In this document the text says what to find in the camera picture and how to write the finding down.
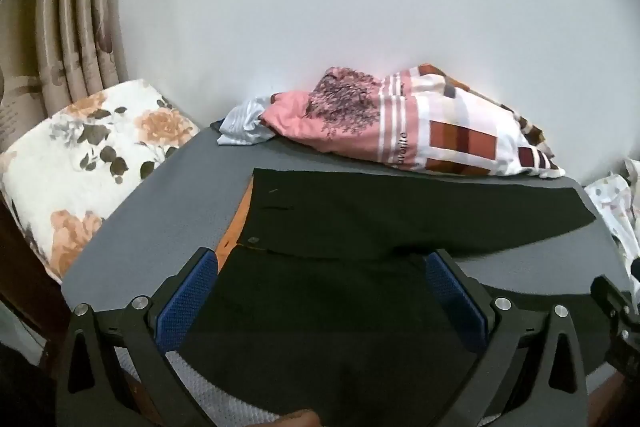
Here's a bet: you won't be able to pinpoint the grey mesh mattress pad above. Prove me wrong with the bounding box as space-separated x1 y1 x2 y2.
63 129 634 426

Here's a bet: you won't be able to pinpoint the beige curtain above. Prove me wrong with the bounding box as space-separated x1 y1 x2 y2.
1 0 119 148

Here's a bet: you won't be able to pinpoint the floral white pillow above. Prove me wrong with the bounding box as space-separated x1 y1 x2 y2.
1 80 198 281

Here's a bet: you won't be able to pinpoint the light blue striped cloth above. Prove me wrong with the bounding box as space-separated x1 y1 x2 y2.
217 95 276 146

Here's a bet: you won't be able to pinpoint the white dotted cloth pile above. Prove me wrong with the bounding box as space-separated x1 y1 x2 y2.
585 158 639 303

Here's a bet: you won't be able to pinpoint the pink patterned blanket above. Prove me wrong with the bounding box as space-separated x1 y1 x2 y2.
260 64 565 179

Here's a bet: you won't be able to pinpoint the black pants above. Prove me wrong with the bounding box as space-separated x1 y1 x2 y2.
178 169 608 426

